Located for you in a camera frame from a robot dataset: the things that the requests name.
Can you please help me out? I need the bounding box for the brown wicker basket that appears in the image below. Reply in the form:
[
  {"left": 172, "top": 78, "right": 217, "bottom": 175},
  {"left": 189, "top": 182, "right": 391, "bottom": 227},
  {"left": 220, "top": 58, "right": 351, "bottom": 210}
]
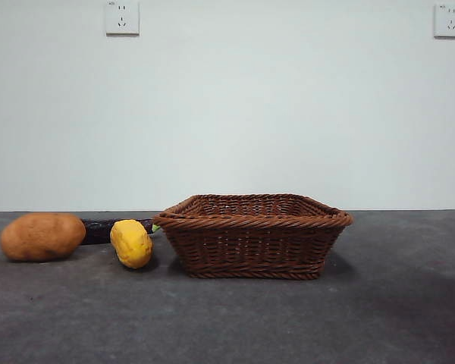
[{"left": 152, "top": 193, "right": 354, "bottom": 281}]

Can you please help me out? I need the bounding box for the yellow corn cob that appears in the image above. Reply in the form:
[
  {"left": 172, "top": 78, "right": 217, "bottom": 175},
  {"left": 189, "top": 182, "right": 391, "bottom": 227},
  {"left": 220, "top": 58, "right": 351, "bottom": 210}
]
[{"left": 109, "top": 218, "right": 154, "bottom": 270}]

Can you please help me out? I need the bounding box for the purple eggplant green stem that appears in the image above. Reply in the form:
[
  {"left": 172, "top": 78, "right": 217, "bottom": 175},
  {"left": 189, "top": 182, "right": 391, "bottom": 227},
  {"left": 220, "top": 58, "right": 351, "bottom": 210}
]
[{"left": 79, "top": 218, "right": 161, "bottom": 246}]

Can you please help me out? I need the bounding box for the brown potato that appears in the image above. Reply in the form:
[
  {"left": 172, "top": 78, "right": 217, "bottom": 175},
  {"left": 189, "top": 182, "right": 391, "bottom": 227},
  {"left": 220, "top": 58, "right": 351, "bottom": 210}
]
[{"left": 0, "top": 212, "right": 87, "bottom": 262}]

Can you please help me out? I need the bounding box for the white wall socket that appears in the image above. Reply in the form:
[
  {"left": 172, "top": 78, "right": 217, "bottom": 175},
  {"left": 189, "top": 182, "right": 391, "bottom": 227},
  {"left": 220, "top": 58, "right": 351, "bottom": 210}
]
[
  {"left": 433, "top": 3, "right": 455, "bottom": 39},
  {"left": 105, "top": 0, "right": 140, "bottom": 37}
]

